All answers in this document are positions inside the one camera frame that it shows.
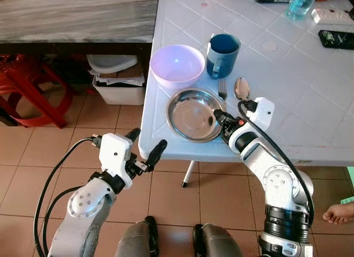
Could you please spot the white power strip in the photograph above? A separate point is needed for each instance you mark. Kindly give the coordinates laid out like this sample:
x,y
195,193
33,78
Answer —
x,y
332,15

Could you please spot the grey marble counter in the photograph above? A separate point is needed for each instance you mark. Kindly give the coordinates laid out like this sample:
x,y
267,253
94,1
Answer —
x,y
77,16

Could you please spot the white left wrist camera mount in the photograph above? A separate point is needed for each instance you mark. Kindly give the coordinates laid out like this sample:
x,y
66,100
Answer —
x,y
114,152

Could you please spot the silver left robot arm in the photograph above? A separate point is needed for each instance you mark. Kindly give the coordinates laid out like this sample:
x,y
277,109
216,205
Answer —
x,y
83,212

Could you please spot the grey right robot leg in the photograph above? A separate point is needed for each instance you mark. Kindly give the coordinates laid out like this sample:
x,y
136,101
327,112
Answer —
x,y
218,241

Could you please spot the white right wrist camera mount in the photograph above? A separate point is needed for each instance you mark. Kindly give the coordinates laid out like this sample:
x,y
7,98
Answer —
x,y
263,113

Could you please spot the red plastic stool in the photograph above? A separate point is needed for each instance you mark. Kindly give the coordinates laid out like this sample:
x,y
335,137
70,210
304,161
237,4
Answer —
x,y
25,80

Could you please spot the black phone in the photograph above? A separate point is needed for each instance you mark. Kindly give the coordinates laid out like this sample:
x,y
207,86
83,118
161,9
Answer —
x,y
336,39

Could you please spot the clear blue water bottle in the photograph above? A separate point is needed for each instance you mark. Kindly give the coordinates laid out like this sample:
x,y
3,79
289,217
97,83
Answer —
x,y
301,5

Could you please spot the steel spoon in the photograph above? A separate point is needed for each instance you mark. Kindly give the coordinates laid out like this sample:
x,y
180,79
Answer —
x,y
241,88

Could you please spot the lilac plastic bowl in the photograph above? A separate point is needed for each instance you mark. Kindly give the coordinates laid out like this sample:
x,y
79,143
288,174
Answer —
x,y
177,66

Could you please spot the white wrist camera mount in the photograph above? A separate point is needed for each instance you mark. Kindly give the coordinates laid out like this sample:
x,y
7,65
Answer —
x,y
114,152
263,113

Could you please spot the steel fork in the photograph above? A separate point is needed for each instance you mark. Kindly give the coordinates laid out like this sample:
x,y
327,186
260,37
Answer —
x,y
222,91

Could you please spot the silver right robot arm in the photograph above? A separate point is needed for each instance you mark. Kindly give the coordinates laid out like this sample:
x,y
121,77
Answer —
x,y
279,185

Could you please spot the person's bare foot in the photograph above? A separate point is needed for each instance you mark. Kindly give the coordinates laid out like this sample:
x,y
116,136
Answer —
x,y
338,214

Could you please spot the white plastic basin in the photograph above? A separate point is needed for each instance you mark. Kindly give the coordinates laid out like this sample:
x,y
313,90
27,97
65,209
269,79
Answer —
x,y
110,63

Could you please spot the blue mug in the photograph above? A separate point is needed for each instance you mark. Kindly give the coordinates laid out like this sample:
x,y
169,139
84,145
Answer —
x,y
223,55

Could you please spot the grey left robot leg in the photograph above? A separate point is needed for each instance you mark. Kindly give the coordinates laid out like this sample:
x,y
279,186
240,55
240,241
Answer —
x,y
135,240

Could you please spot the white storage box with papers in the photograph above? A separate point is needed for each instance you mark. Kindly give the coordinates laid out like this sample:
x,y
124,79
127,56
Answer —
x,y
119,91

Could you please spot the grey robot leg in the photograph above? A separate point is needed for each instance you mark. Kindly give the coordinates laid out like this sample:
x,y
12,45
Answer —
x,y
218,241
135,240

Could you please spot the white table leg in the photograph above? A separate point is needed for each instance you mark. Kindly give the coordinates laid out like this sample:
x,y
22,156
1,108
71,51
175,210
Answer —
x,y
188,174

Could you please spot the green plastic object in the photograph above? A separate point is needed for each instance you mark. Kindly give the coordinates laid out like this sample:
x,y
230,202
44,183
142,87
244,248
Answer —
x,y
350,185

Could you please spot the round steel plate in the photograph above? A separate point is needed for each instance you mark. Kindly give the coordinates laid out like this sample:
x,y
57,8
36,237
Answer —
x,y
191,116

